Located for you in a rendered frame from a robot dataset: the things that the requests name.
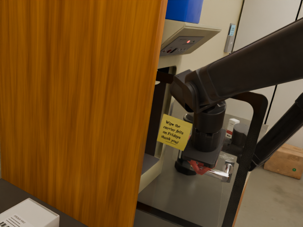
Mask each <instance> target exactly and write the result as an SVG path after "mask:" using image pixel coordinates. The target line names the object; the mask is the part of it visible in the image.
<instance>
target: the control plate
mask: <svg viewBox="0 0 303 227"><path fill-rule="evenodd" d="M202 38H204V36H179V37H177V38H176V39H175V40H174V41H172V42H171V43H170V44H168V45H167V46H166V47H165V48H164V49H162V50H161V51H160V56H168V55H175V54H182V53H183V52H185V50H184V49H186V50H188V49H189V48H190V47H192V46H193V45H194V44H196V43H197V42H199V41H200V40H201V39H202ZM194 40H195V41H194ZM188 41H190V42H188ZM193 41H194V42H193ZM187 42H188V43H187ZM192 42H193V43H192ZM175 48H178V49H180V51H177V50H178V49H177V50H176V51H175V52H173V53H167V51H169V50H170V49H172V51H173V50H174V49H175ZM181 49H183V51H182V50H181ZM165 50H166V51H165ZM163 51H165V52H163Z"/></svg>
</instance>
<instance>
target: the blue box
mask: <svg viewBox="0 0 303 227"><path fill-rule="evenodd" d="M202 5H203V0H168V3H167V9H166V15H165V19H169V20H175V21H181V22H187V23H196V24H199V21H200V16H201V11H202Z"/></svg>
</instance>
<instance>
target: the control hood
mask: <svg viewBox="0 0 303 227"><path fill-rule="evenodd" d="M221 30H222V28H221V27H216V26H210V25H204V24H196V23H187V22H181V21H175V20H169V19H165V23H164V29H163V35H162V41H161V50H162V49H164V48H165V47H166V46H167V45H168V44H170V43H171V42H172V41H174V40H175V39H176V38H177V37H179V36H204V38H202V39H201V40H200V41H199V42H197V43H196V44H194V45H193V46H192V47H190V48H189V49H188V50H186V51H185V52H183V53H182V54H175V55H168V56H160V57H159V58H162V57H169V56H177V55H184V54H190V53H192V52H193V51H195V50H196V49H197V48H199V47H200V46H202V45H203V44H204V43H206V42H207V41H208V40H210V39H211V38H212V37H214V36H215V35H217V34H218V33H219V32H221ZM161 50H160V51H161Z"/></svg>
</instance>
